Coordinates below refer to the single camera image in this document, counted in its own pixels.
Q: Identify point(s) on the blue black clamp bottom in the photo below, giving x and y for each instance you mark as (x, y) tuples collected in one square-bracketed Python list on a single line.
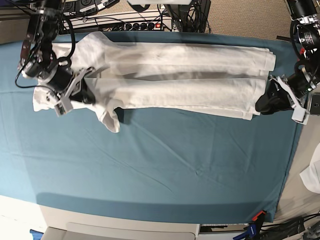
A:
[(252, 231)]

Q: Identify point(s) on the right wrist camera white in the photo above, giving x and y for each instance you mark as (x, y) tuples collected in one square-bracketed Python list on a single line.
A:
[(63, 106)]

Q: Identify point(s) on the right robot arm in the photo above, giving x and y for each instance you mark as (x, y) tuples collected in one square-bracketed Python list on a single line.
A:
[(39, 61)]

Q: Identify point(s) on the grey plastic bin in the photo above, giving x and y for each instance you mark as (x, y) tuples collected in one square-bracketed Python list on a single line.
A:
[(77, 231)]

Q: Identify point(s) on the teal table cloth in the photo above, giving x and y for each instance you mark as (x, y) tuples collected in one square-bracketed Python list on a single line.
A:
[(164, 165)]

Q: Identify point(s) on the silver phone device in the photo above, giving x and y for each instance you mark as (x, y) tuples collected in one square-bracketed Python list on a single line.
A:
[(314, 106)]

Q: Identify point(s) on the orange black clamp bottom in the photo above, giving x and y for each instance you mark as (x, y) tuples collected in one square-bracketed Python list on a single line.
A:
[(259, 214)]

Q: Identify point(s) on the white cloth at right edge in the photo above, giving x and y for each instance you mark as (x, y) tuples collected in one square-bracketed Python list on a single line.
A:
[(311, 175)]

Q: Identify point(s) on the white T-shirt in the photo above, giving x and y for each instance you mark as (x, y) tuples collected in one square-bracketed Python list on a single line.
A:
[(217, 80)]

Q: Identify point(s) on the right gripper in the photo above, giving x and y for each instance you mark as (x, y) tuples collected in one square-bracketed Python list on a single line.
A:
[(62, 80)]

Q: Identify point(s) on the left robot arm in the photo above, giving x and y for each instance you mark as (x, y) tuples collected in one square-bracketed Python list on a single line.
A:
[(305, 36)]

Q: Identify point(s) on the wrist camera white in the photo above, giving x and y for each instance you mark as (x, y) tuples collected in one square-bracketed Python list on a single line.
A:
[(63, 106), (300, 115)]

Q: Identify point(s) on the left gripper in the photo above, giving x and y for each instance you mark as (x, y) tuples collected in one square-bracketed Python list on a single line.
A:
[(305, 78)]

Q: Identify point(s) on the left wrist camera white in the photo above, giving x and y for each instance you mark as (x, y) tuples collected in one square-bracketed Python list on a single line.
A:
[(300, 115)]

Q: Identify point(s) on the black power strip red switch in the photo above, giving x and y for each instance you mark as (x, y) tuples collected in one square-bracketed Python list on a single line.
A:
[(138, 26)]

